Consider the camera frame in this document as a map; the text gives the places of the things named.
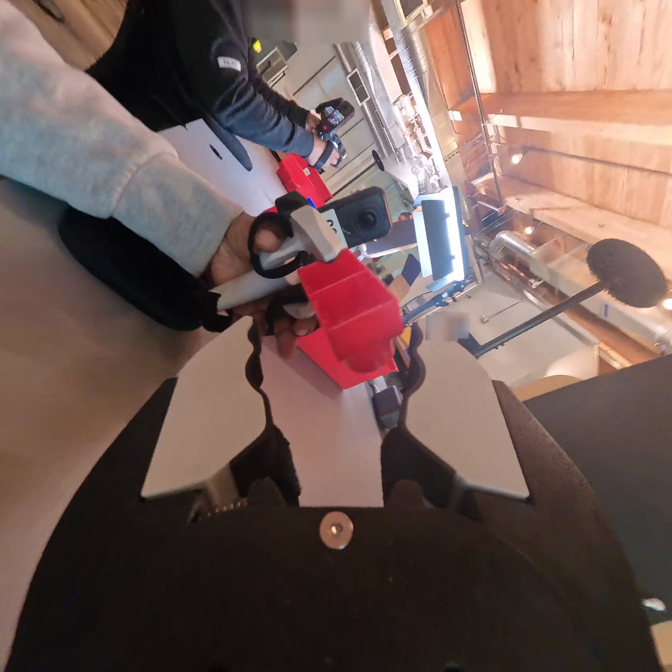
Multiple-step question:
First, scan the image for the distant red bin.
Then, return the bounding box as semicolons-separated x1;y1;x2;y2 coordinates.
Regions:
276;154;333;208

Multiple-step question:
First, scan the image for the black pole with disc top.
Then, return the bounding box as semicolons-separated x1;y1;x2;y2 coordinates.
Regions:
372;239;669;430
336;149;386;197

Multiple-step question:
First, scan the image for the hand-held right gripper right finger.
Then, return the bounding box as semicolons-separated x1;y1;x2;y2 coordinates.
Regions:
382;325;531;501

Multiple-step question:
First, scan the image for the large black tilted board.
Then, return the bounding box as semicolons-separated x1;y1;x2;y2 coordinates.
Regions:
514;354;672;612

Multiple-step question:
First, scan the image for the red block with cylinder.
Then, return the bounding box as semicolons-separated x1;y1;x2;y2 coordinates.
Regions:
298;249;405;373

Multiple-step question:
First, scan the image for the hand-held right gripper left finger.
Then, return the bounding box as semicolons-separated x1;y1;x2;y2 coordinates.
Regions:
141;316;275;513

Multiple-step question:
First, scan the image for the person's left hand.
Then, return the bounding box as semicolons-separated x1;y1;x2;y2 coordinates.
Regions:
207;211;321;361

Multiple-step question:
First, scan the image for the glowing light panel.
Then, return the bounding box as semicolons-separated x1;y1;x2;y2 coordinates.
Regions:
412;186;473;282

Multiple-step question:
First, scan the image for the person's left forearm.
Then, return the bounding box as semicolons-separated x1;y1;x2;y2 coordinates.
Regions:
0;0;245;279

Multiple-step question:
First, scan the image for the silver rectangular duct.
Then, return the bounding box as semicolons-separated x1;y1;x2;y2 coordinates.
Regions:
488;230;672;354

